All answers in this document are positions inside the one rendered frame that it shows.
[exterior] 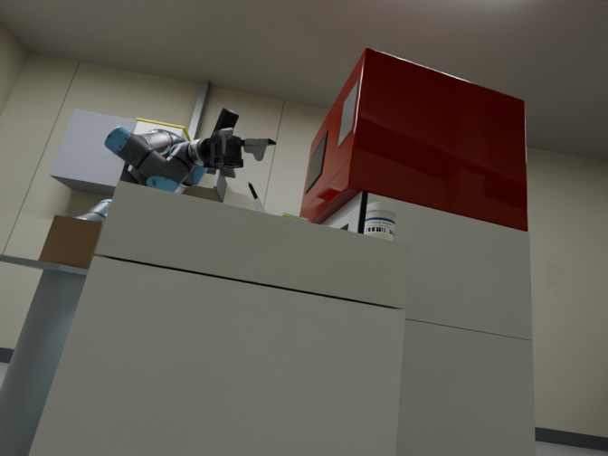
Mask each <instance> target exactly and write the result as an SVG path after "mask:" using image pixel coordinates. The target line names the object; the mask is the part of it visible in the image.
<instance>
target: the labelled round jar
mask: <svg viewBox="0 0 608 456"><path fill-rule="evenodd" d="M395 210H396V208H395V206H394V205H393V204H389V203H385V202H373V203H371V204H368V205H367V208H366V222H365V231H364V234H366V235H370V236H374V237H378V238H383V239H386V240H391V241H393V240H394V221H395Z"/></svg>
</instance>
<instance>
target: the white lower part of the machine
mask: <svg viewBox="0 0 608 456"><path fill-rule="evenodd" d="M395 456H536V436H535V404H534V370H533V341H531V340H525V339H520V338H514V337H505V336H500V335H494V334H489V333H483V332H478V331H473V330H468V329H462V328H452V327H446V326H442V325H436V324H431V323H425V322H420V321H414V320H410V319H406V320H405V321H404V345H403V358H402V371H401V384H400V397H399V410H398V423H397V436H396V449H395Z"/></svg>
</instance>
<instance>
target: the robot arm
mask: <svg viewBox="0 0 608 456"><path fill-rule="evenodd" d="M238 118H239V114H238V113H236V112H235V111H232V110H229V109H226V108H223V109H222V111H221V114H220V116H219V118H218V120H217V122H216V125H215V127H214V131H213V133H212V136H211V137H210V138H201V139H197V140H192V141H185V140H184V139H183V138H181V137H180V136H178V135H177V134H176V133H173V132H171V131H168V130H165V129H161V128H153V129H150V130H149V131H148V132H146V133H137V134H133V133H131V131H130V130H127V129H126V128H124V127H122V126H118V127H116V128H114V129H113V130H112V131H111V132H110V133H109V134H108V136H107V137H106V139H105V143H104V144H105V147H106V148H108V149H109V150H110V151H112V152H113V154H114V155H117V156H118V157H120V158H121V159H123V160H124V161H126V162H127V163H128V164H130V165H131V166H133V167H134V168H136V169H137V171H138V172H140V173H141V174H143V175H144V176H146V177H147V186H148V187H152V188H156V189H161V190H165V191H169V192H173V193H178V194H182V192H183V191H184V190H185V188H186V187H191V186H192V185H198V184H199V183H200V181H201V180H202V178H203V177H204V174H205V173H206V171H207V169H208V168H210V169H220V168H228V169H230V168H231V169H232V168H240V167H243V159H242V147H243V150H244V152H246V153H251V154H253V156H254V158H255V160H256V161H262V160H263V157H264V154H265V150H266V147H267V146H273V145H276V142H275V141H273V140H271V139H270V138H246V139H242V138H240V137H237V136H234V135H233V129H234V127H235V124H236V122H237V120H238ZM111 200H112V199H107V200H103V201H101V202H99V203H97V204H95V205H94V206H93V207H92V208H91V209H90V210H89V211H88V212H87V213H85V214H84V215H81V216H77V217H73V218H79V219H84V220H90V221H95V222H101V223H102V224H104V222H105V219H106V216H107V213H108V210H109V206H110V203H111Z"/></svg>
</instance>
